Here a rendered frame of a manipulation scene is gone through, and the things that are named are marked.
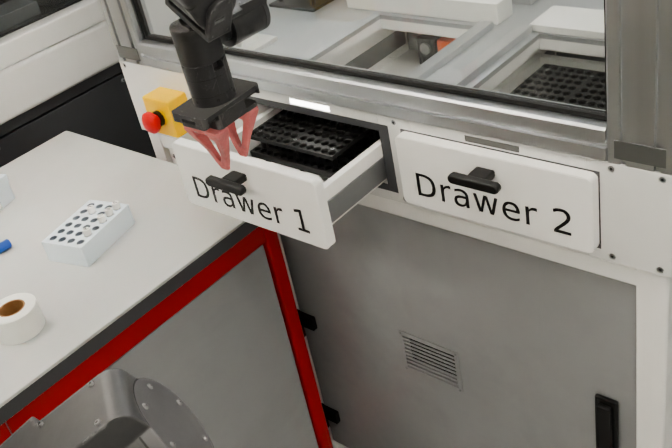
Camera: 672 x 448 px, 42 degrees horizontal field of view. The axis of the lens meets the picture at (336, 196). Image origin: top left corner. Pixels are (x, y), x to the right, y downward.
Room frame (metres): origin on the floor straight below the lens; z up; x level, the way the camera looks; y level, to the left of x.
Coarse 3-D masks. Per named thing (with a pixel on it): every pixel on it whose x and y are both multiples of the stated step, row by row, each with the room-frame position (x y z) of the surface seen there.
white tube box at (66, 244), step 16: (80, 208) 1.27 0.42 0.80; (96, 208) 1.26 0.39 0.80; (112, 208) 1.25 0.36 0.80; (128, 208) 1.25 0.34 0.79; (64, 224) 1.23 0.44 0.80; (80, 224) 1.22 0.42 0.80; (96, 224) 1.20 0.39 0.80; (112, 224) 1.21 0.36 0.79; (128, 224) 1.23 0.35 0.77; (48, 240) 1.19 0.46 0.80; (64, 240) 1.18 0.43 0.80; (80, 240) 1.17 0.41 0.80; (96, 240) 1.17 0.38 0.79; (112, 240) 1.20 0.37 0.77; (48, 256) 1.18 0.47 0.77; (64, 256) 1.17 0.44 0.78; (80, 256) 1.15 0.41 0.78; (96, 256) 1.16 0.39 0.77
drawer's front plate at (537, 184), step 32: (416, 160) 1.02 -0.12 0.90; (448, 160) 0.99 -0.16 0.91; (480, 160) 0.95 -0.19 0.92; (512, 160) 0.92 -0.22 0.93; (416, 192) 1.03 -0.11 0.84; (448, 192) 0.99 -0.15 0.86; (480, 192) 0.95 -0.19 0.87; (512, 192) 0.92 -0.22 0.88; (544, 192) 0.89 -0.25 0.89; (576, 192) 0.86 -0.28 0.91; (512, 224) 0.92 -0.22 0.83; (544, 224) 0.89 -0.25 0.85; (576, 224) 0.86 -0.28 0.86
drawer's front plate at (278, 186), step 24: (192, 144) 1.15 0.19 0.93; (192, 168) 1.15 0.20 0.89; (216, 168) 1.11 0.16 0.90; (240, 168) 1.07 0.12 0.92; (264, 168) 1.03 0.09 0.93; (288, 168) 1.02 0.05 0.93; (192, 192) 1.16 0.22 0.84; (216, 192) 1.12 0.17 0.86; (264, 192) 1.04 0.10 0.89; (288, 192) 1.01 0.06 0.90; (312, 192) 0.97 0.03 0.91; (240, 216) 1.09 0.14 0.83; (288, 216) 1.01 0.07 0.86; (312, 216) 0.98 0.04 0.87; (312, 240) 0.99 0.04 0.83
